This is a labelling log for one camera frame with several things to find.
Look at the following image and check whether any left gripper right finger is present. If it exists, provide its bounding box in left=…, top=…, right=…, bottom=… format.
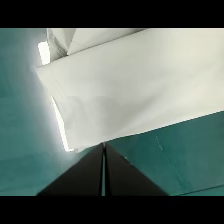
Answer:
left=104, top=142, right=168, bottom=197

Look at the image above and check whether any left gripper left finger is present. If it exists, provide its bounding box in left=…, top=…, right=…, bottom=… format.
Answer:
left=36, top=143, right=105, bottom=197

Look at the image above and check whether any pale beige T-shirt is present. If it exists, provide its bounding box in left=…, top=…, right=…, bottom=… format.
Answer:
left=35, top=28, right=224, bottom=153

